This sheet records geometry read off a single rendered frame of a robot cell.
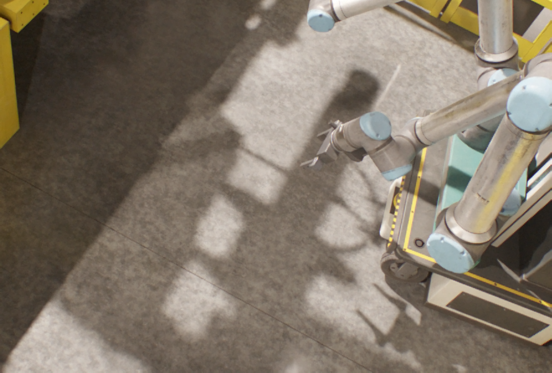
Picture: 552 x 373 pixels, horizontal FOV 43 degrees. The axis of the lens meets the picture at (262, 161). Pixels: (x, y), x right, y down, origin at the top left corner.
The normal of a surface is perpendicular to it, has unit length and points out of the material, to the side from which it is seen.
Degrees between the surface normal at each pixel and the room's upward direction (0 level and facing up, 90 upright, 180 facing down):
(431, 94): 0
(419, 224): 0
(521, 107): 82
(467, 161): 0
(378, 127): 19
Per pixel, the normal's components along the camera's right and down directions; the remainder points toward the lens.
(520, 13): -0.42, 0.70
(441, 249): -0.65, 0.60
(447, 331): 0.22, -0.54
